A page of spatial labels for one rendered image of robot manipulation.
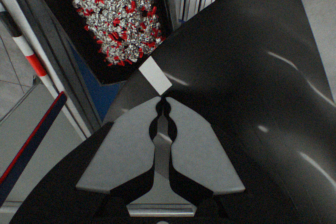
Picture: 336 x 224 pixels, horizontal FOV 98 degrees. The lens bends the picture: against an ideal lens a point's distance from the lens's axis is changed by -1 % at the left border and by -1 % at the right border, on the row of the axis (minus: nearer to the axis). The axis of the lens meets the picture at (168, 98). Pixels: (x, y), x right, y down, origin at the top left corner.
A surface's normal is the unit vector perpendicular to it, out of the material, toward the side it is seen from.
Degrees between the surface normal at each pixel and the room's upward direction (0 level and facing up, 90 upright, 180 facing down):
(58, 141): 90
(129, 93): 34
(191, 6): 0
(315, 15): 0
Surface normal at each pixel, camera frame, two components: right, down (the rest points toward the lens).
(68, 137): 0.07, -0.70
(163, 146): -0.39, 0.40
